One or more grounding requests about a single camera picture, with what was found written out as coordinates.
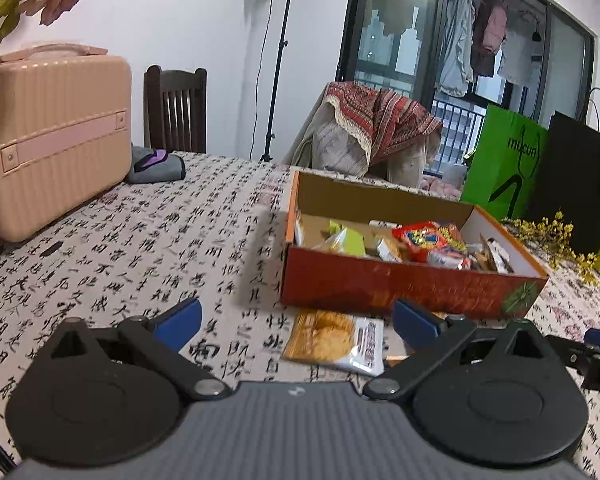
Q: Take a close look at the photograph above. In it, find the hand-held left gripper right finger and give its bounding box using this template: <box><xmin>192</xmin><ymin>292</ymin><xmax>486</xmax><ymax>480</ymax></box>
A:
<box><xmin>362</xmin><ymin>299</ymin><xmax>551</xmax><ymax>403</ymax></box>

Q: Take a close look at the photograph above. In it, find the beige knitted garment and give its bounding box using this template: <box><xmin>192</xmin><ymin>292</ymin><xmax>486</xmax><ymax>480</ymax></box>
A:
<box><xmin>285</xmin><ymin>95</ymin><xmax>438</xmax><ymax>188</ymax></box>

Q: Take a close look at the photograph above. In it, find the black paper bag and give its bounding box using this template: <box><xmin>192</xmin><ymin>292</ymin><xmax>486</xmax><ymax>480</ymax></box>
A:
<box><xmin>525</xmin><ymin>87</ymin><xmax>600</xmax><ymax>256</ymax></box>

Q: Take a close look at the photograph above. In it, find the white hanging garment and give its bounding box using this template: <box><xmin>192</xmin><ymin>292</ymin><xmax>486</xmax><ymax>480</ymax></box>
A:
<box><xmin>497</xmin><ymin>30</ymin><xmax>538</xmax><ymax>86</ymax></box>

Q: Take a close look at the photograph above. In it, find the black framed glass door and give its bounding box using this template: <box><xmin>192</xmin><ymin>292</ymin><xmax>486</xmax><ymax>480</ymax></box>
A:
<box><xmin>337</xmin><ymin>0</ymin><xmax>597</xmax><ymax>173</ymax></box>

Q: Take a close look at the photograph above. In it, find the dark wooden chair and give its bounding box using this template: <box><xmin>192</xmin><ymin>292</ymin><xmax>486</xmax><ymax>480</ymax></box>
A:
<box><xmin>143</xmin><ymin>65</ymin><xmax>208</xmax><ymax>155</ymax></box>

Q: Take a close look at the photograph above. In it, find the yellow dried flower sprig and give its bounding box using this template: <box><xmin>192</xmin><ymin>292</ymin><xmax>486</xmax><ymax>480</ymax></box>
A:
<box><xmin>502</xmin><ymin>210</ymin><xmax>600</xmax><ymax>288</ymax></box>

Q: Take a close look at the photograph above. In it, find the maroon pink hanging garment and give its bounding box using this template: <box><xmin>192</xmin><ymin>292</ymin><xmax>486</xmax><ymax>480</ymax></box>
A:
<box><xmin>470</xmin><ymin>0</ymin><xmax>508</xmax><ymax>78</ymax></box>

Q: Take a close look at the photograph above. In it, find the grey purple pouch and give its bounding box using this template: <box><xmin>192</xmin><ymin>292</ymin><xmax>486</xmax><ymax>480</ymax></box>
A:
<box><xmin>125</xmin><ymin>144</ymin><xmax>187</xmax><ymax>184</ymax></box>

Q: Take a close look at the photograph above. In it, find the orange cardboard box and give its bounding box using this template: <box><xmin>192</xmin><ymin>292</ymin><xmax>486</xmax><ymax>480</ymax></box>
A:
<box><xmin>280</xmin><ymin>170</ymin><xmax>550</xmax><ymax>321</ymax></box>

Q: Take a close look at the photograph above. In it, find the light grey hanging garment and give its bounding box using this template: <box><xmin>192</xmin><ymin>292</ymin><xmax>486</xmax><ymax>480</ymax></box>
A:
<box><xmin>436</xmin><ymin>0</ymin><xmax>476</xmax><ymax>98</ymax></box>

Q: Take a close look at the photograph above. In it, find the green paper bag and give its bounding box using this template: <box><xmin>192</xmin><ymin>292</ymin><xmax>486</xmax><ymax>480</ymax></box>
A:
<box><xmin>460</xmin><ymin>104</ymin><xmax>550</xmax><ymax>221</ymax></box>

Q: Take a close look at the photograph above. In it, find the large red snack bag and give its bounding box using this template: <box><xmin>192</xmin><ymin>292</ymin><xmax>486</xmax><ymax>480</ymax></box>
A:
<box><xmin>391</xmin><ymin>221</ymin><xmax>470</xmax><ymax>264</ymax></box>

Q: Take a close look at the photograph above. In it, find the calligraphy print tablecloth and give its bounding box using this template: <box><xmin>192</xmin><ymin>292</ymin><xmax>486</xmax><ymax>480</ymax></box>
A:
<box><xmin>0</xmin><ymin>150</ymin><xmax>600</xmax><ymax>466</ymax></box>

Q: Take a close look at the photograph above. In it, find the long green snack box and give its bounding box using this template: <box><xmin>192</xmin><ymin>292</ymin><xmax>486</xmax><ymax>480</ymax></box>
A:
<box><xmin>320</xmin><ymin>220</ymin><xmax>367</xmax><ymax>257</ymax></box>

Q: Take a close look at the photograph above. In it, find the clear bag of bread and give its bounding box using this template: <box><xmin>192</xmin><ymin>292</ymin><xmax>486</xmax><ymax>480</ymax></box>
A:
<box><xmin>376</xmin><ymin>236</ymin><xmax>408</xmax><ymax>263</ymax></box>

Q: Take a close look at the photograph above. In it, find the pink hard suitcase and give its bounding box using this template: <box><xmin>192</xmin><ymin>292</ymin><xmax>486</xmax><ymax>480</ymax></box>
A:
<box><xmin>0</xmin><ymin>42</ymin><xmax>133</xmax><ymax>243</ymax></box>

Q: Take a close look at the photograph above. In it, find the golden snack packet white end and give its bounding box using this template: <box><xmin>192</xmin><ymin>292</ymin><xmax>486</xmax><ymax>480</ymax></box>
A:
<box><xmin>281</xmin><ymin>308</ymin><xmax>386</xmax><ymax>377</ymax></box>

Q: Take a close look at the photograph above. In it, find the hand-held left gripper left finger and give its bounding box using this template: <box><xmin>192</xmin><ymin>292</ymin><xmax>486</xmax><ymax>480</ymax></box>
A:
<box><xmin>47</xmin><ymin>297</ymin><xmax>231</xmax><ymax>403</ymax></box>

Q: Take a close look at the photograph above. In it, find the pink cloth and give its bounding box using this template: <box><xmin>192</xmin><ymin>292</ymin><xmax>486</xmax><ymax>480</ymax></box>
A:
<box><xmin>420</xmin><ymin>162</ymin><xmax>468</xmax><ymax>200</ymax></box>

